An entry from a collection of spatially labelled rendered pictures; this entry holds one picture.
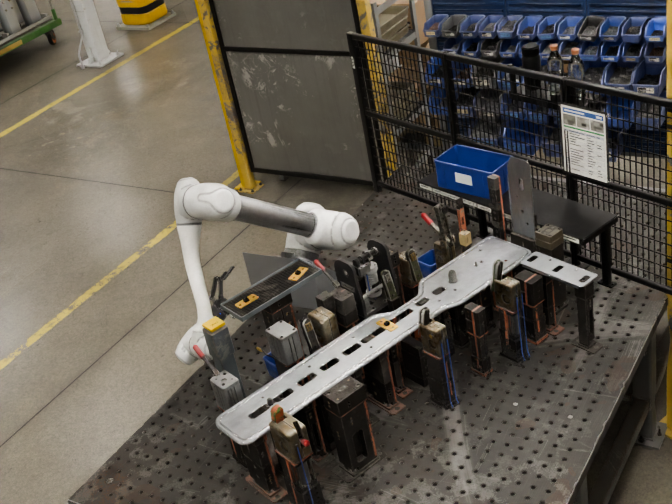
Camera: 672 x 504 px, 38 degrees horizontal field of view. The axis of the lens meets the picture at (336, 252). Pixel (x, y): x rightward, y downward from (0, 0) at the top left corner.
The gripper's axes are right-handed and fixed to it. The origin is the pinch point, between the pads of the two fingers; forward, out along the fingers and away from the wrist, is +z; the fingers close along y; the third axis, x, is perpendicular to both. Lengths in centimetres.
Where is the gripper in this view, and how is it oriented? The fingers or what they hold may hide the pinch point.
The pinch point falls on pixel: (244, 278)
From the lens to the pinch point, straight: 395.2
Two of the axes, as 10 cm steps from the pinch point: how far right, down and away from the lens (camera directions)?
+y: 7.1, 6.3, 3.1
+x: 3.9, 0.0, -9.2
